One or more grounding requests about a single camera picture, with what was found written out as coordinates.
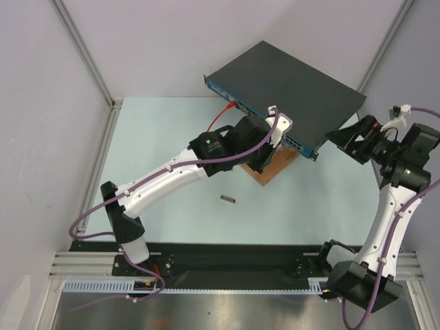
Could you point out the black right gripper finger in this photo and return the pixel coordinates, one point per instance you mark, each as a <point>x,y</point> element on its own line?
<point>348,137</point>
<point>355,150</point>

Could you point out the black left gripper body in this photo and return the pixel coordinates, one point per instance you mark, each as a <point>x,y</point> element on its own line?
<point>257,159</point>

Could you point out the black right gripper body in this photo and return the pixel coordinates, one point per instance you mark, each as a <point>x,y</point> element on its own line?
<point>357,144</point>

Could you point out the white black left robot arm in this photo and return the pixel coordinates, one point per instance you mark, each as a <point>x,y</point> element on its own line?
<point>251,141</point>

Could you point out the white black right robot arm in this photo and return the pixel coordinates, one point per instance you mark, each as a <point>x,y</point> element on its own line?
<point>367,278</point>

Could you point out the wooden base board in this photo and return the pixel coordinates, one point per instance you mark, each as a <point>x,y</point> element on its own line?
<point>280,160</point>

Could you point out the silver transceiver module on table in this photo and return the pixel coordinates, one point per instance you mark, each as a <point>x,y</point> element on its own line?
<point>228,199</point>

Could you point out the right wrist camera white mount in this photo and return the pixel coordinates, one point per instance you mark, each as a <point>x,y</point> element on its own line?
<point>397,117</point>

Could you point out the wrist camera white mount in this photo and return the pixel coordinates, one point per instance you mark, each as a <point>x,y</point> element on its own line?
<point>397,117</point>
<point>279,125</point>

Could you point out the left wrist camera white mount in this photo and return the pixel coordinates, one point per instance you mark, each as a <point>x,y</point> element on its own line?
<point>279,125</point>

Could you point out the blue black network switch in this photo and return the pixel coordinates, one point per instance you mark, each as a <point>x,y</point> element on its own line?
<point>264,76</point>

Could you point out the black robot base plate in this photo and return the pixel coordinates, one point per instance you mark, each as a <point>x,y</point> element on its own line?
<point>229,266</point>

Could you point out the grey slotted cable duct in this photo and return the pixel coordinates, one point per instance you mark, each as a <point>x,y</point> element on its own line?
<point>312,286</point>

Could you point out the aluminium frame post right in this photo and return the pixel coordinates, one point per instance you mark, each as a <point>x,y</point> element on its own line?
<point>391,33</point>

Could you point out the aluminium frame post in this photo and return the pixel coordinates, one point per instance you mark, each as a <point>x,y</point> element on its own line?
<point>79,44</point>
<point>391,33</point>

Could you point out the aluminium frame post left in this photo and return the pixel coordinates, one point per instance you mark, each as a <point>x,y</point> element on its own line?
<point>79,44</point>

